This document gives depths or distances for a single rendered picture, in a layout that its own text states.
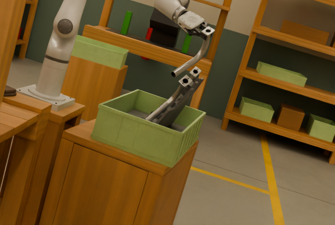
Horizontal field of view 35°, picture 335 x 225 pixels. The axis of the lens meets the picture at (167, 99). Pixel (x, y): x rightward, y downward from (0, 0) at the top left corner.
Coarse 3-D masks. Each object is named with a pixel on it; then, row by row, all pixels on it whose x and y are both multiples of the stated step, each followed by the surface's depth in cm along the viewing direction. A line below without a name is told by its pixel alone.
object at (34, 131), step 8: (8, 96) 236; (16, 96) 240; (24, 96) 243; (16, 104) 232; (24, 104) 232; (32, 104) 235; (40, 104) 238; (48, 104) 242; (40, 112) 232; (48, 112) 243; (40, 120) 234; (32, 128) 233; (40, 128) 238; (24, 136) 234; (32, 136) 234; (40, 136) 242
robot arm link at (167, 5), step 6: (156, 0) 261; (162, 0) 259; (168, 0) 259; (174, 0) 259; (156, 6) 262; (162, 6) 259; (168, 6) 258; (174, 6) 257; (162, 12) 262; (168, 12) 258
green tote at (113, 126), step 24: (120, 96) 272; (144, 96) 302; (96, 120) 246; (120, 120) 243; (144, 120) 240; (192, 120) 297; (120, 144) 244; (144, 144) 242; (168, 144) 239; (192, 144) 286
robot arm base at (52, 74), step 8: (48, 64) 256; (56, 64) 256; (64, 64) 258; (40, 72) 260; (48, 72) 257; (56, 72) 257; (64, 72) 261; (40, 80) 259; (48, 80) 257; (56, 80) 258; (32, 88) 264; (40, 88) 259; (48, 88) 258; (56, 88) 260; (40, 96) 255; (48, 96) 258; (56, 96) 262; (64, 96) 268
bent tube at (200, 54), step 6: (204, 30) 251; (210, 30) 251; (204, 42) 255; (204, 48) 257; (198, 54) 257; (192, 60) 255; (198, 60) 257; (180, 66) 251; (186, 66) 252; (174, 72) 247; (180, 72) 250
